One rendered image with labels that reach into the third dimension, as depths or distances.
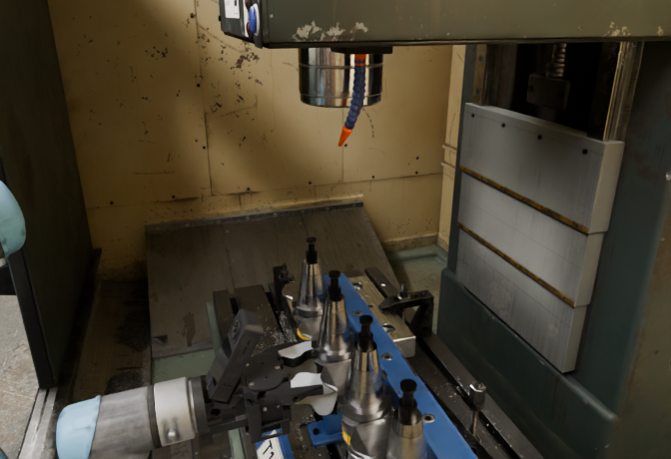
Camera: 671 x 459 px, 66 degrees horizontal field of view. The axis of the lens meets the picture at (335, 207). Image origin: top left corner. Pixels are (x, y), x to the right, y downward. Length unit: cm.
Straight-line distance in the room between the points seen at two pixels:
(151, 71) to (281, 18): 135
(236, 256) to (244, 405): 131
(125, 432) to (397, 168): 176
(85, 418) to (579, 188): 91
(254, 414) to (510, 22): 61
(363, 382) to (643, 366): 73
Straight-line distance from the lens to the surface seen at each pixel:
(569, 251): 116
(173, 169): 203
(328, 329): 69
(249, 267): 195
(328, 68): 93
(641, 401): 127
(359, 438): 60
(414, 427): 51
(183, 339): 179
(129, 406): 70
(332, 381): 66
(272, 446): 97
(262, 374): 71
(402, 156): 225
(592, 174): 108
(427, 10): 71
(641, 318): 114
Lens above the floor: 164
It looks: 21 degrees down
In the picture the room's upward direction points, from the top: straight up
